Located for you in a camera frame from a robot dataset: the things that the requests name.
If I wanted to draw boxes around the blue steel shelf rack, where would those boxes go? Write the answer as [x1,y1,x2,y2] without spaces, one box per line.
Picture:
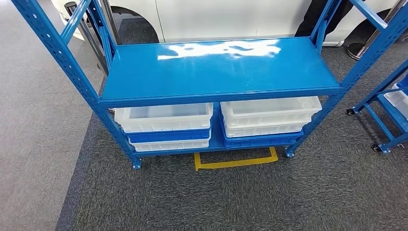
[11,0,408,169]

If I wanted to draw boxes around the blue wheeled shelf rack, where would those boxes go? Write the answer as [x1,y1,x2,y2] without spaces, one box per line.
[345,59,408,155]

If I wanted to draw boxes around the white plastic bin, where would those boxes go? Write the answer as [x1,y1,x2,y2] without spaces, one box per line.
[128,132,212,153]
[223,119,311,138]
[383,83,408,120]
[220,96,322,128]
[114,103,214,134]

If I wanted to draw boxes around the white car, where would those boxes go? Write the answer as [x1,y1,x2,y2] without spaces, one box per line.
[51,0,402,48]

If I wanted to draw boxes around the grey metal pole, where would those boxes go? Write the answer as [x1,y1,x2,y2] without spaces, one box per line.
[99,0,122,45]

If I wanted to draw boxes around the person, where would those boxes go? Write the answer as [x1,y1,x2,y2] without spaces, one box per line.
[294,0,355,38]

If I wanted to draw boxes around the chrome stanchion post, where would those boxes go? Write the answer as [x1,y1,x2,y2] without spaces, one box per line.
[64,1,110,76]
[345,0,408,61]

